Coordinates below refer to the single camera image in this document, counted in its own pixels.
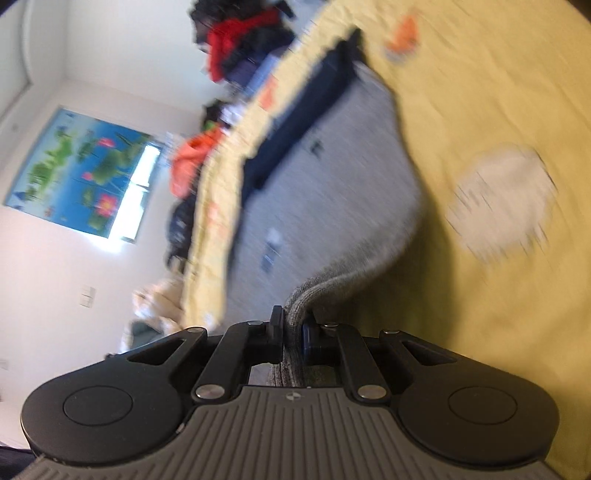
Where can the blue knitted garment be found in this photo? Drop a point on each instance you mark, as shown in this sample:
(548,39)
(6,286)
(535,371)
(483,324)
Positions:
(261,74)

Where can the grey sweater with navy sleeves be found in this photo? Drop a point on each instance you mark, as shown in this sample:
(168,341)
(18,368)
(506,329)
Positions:
(323,184)

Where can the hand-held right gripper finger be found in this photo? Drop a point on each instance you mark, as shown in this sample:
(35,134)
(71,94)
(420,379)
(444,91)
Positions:
(307,345)

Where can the white light switch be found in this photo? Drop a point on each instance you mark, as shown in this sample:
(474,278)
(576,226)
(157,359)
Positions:
(88,296)

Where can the orange plastic bag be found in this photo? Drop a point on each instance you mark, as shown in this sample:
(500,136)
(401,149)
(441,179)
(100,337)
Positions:
(189,157)

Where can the dark patterned cloth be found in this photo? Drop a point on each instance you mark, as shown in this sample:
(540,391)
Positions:
(178,230)

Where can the yellow printed quilt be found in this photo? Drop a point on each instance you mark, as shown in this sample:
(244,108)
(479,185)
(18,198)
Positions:
(485,101)

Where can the window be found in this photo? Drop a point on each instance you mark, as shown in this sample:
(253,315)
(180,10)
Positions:
(138,184)

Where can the cream cloth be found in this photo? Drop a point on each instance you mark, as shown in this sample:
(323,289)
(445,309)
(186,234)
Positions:
(157,300)

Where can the lotus flower wall poster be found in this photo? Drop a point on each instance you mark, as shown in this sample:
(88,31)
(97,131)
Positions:
(69,175)

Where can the white wall outlet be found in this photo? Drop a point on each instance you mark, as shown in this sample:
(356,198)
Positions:
(3,363)

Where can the red garment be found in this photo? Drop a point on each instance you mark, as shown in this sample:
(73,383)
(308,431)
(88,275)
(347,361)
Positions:
(231,34)

